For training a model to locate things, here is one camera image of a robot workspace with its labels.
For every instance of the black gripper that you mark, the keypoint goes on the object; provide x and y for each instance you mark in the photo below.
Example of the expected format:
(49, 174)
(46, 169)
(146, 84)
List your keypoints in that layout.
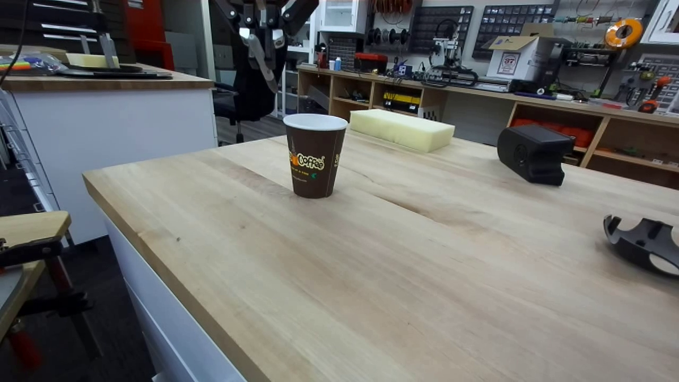
(268, 9)

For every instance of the brown paper coffee cup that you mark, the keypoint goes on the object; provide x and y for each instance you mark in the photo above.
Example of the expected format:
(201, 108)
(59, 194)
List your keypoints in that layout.
(314, 160)

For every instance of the black office chair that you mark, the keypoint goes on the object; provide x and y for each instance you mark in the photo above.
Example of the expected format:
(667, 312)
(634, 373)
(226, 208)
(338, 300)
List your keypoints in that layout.
(244, 91)

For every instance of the white glass door cabinet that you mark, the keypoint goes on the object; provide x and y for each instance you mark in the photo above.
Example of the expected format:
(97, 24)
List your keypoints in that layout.
(339, 13)

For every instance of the red and black toolbox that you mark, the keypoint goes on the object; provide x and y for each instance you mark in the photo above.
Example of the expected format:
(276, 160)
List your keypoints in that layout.
(370, 62)

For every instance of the red chair back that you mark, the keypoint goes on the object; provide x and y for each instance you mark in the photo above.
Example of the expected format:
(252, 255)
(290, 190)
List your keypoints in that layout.
(149, 32)

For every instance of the flat black tray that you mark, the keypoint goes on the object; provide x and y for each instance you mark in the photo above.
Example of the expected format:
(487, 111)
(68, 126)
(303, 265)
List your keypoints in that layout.
(113, 71)

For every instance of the yellow and black tool case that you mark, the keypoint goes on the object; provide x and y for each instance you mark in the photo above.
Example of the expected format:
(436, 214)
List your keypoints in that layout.
(401, 100)

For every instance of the small black pegboard panel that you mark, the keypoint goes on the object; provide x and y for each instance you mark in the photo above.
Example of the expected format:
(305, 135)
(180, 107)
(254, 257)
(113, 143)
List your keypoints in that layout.
(432, 28)

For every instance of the pale yellow foam block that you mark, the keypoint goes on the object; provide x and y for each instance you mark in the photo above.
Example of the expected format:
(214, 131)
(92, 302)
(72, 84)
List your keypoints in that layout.
(403, 131)

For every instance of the yellow notepad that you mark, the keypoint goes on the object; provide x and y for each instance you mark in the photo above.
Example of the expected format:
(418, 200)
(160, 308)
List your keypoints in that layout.
(88, 61)

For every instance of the white counter with wooden top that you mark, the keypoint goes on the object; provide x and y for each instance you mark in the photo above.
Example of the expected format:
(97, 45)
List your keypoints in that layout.
(106, 135)

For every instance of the wide black pegboard panel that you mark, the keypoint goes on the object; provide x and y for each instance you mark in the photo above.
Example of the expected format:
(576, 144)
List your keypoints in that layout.
(510, 21)

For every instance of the white cardboard box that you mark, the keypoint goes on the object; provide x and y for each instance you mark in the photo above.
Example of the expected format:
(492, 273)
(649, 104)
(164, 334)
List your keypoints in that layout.
(513, 61)

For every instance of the black box device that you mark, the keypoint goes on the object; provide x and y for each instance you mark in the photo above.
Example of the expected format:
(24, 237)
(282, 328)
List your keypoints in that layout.
(530, 154)

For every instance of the wooden stool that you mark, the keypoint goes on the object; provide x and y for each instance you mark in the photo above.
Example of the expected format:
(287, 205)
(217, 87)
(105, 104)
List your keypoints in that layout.
(32, 234)

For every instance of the red storage bin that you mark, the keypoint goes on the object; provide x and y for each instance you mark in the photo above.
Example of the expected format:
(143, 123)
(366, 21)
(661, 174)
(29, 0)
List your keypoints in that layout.
(559, 133)

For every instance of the orange tape roll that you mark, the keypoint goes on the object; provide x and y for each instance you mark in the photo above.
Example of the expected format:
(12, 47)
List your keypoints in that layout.
(624, 32)

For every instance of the wooden workbench with shelves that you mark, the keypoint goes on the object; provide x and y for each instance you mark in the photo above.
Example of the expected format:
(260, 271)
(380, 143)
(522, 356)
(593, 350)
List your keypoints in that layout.
(621, 135)

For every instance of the orange power drill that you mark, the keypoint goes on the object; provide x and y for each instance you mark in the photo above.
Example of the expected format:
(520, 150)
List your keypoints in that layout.
(653, 91)

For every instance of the black metal bracket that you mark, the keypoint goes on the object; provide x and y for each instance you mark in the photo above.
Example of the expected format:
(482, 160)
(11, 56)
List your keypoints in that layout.
(639, 245)

